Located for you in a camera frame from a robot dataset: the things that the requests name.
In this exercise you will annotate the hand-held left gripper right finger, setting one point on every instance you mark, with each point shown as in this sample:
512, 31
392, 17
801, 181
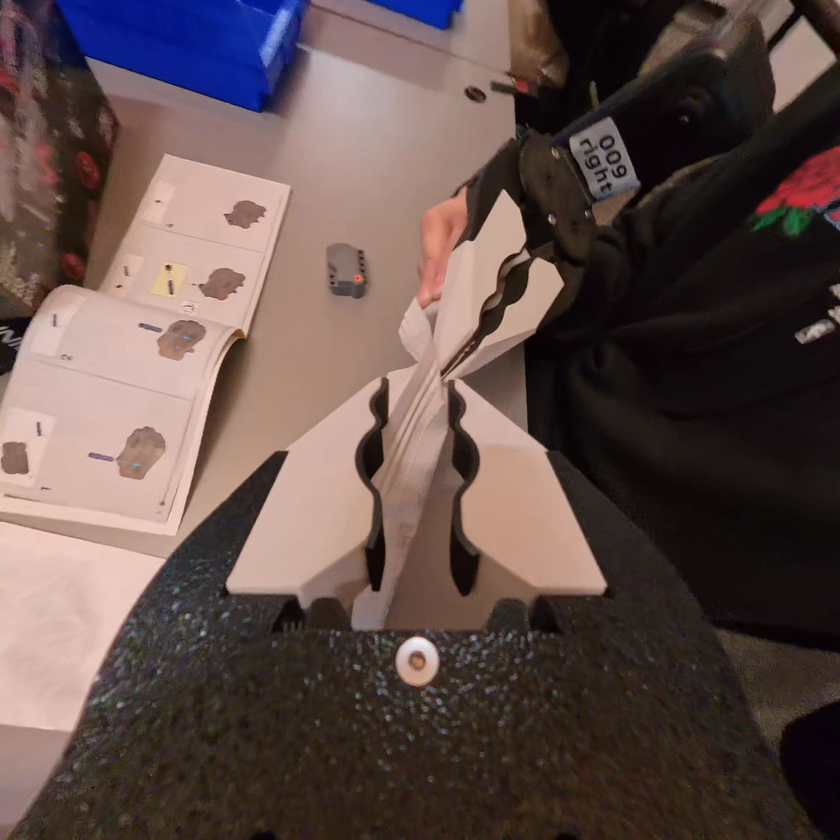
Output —
531, 525

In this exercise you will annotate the person's leg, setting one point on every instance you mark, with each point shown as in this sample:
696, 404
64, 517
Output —
814, 774

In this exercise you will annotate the person's black printed sweatshirt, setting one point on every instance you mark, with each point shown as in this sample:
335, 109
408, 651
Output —
754, 492

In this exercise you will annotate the black toy set box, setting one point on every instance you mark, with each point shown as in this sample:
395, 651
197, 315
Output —
46, 164

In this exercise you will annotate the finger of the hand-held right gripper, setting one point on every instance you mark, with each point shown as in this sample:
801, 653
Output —
531, 308
469, 289

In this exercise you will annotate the person's right hand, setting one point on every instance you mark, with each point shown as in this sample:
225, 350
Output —
439, 243

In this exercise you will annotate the grey toy motor brick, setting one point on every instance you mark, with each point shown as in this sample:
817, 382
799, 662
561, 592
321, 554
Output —
346, 270

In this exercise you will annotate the white instruction booklet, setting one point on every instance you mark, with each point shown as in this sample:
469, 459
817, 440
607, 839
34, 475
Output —
131, 394

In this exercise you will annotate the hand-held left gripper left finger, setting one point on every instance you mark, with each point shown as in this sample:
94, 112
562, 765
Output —
315, 518

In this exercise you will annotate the blue plastic bin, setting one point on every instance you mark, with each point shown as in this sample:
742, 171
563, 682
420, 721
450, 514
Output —
420, 12
184, 46

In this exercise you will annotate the person's right forearm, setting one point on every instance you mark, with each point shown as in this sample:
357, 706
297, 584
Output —
623, 328

